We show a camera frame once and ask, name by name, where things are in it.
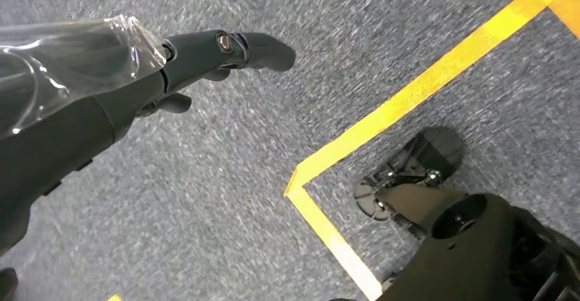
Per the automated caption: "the clear plastic hand cover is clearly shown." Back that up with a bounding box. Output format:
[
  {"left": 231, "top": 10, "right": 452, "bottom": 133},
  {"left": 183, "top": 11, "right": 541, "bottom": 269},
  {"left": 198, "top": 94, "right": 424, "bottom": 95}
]
[{"left": 0, "top": 14, "right": 168, "bottom": 139}]

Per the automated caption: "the yellow floor tape square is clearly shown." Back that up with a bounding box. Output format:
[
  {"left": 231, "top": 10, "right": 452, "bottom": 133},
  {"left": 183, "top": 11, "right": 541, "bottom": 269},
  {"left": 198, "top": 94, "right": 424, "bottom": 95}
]
[{"left": 284, "top": 0, "right": 580, "bottom": 301}]

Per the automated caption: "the black robot foot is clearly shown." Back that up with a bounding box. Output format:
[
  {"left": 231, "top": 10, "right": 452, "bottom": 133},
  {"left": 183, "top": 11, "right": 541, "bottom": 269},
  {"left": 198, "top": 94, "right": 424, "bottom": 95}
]
[{"left": 353, "top": 127, "right": 465, "bottom": 223}]

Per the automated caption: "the black robot leg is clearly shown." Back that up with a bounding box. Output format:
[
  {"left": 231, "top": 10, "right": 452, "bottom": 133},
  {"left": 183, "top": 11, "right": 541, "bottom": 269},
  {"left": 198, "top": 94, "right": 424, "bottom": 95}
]
[{"left": 330, "top": 192, "right": 580, "bottom": 301}]

